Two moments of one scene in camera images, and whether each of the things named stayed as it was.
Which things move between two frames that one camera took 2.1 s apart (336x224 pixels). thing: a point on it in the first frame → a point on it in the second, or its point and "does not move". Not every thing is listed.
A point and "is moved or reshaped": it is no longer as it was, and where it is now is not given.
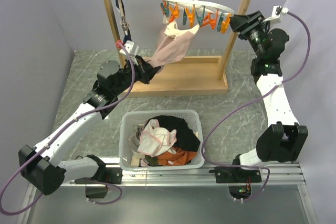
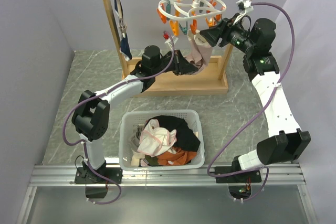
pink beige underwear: [174, 44] → [200, 52]
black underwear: [186, 138] does not move
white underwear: [155, 140] does not move
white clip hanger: [197, 12] is moved or reshaped
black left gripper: [146, 70] → [182, 66]
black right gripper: [254, 20] → [222, 31]
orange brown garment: [179, 158] does not move
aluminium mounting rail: [275, 174] does not move
